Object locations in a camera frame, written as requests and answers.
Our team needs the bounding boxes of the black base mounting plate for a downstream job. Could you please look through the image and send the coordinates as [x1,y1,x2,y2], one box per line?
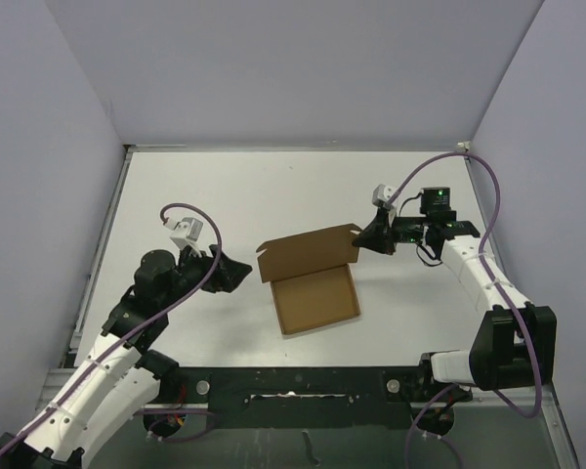
[143,366,473,438]

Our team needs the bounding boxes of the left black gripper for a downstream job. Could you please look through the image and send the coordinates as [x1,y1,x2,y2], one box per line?
[160,240,251,310]

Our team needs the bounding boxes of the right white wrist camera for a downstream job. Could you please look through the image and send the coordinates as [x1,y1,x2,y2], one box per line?
[371,184,399,212]

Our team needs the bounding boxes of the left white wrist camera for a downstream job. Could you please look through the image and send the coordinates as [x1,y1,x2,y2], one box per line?
[163,217,203,257]

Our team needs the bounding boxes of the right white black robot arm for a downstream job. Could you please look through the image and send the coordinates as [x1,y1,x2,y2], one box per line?
[353,185,557,400]

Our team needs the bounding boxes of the brown cardboard paper box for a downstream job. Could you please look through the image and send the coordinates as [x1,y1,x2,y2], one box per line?
[257,224,360,335]

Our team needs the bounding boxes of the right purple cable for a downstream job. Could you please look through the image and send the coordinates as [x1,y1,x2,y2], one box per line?
[388,150,543,449]

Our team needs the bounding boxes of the purple cable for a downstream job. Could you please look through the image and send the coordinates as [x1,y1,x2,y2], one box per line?
[0,202,222,458]
[388,150,543,449]

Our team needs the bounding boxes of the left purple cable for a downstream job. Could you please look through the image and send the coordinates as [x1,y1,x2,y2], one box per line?
[0,202,222,458]

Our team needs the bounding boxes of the aluminium table frame rail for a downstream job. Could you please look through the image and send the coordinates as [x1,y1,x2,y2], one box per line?
[21,144,138,468]

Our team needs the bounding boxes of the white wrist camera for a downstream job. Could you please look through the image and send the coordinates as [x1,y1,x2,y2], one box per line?
[163,217,203,257]
[371,184,399,212]

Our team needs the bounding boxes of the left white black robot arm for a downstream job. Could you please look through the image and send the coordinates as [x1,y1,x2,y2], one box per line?
[0,245,252,468]

